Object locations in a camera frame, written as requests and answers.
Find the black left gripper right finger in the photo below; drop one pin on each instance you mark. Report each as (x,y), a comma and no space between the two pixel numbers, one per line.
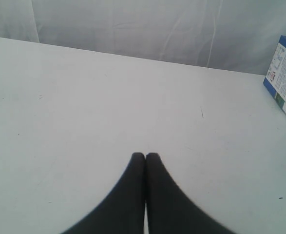
(169,210)

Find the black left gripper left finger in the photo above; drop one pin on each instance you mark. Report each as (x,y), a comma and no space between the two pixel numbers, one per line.
(122,211)

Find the white backdrop curtain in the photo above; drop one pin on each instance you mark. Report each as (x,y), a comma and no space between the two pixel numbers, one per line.
(236,35)

